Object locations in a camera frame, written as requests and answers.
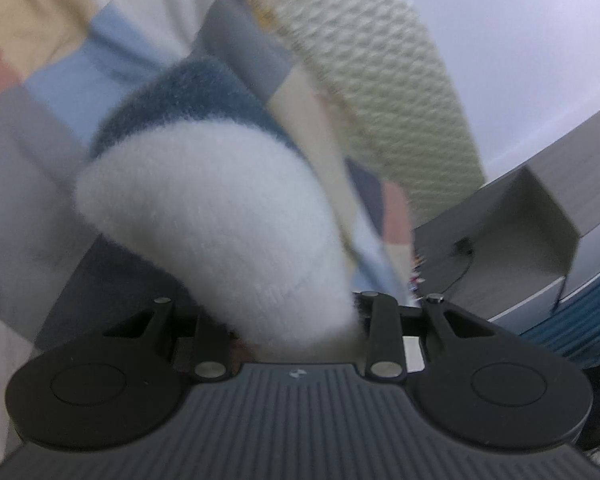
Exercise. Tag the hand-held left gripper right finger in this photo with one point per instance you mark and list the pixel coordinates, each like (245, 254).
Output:
(380, 330)

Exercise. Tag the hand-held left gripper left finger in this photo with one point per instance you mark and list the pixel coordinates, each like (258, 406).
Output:
(213, 345)

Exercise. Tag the grey cabinet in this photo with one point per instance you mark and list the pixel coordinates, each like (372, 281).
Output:
(520, 230)

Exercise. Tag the blue ribbed cloth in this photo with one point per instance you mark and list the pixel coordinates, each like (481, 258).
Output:
(580, 315)

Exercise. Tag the cream quilted headboard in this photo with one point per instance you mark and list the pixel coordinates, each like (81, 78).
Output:
(380, 65)

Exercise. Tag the patchwork checked bedsheet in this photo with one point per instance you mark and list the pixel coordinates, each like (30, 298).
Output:
(55, 120)

